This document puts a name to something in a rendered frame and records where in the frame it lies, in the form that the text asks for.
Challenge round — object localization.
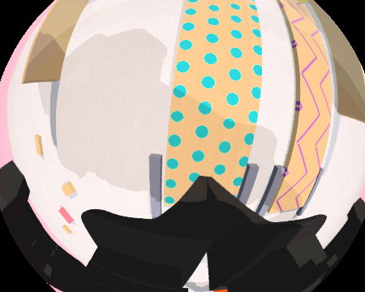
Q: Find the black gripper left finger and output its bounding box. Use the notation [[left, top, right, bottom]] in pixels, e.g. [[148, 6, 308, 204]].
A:
[[81, 175, 213, 288]]

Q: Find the orange flat strip with pink zigzag lines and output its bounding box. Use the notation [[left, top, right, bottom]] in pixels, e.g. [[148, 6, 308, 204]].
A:
[[267, 45, 332, 213]]

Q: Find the tan open-top box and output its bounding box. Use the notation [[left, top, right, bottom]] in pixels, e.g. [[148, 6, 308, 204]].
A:
[[13, 0, 365, 123]]

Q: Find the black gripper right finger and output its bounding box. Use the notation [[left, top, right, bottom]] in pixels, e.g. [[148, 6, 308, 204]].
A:
[[204, 176, 326, 291]]

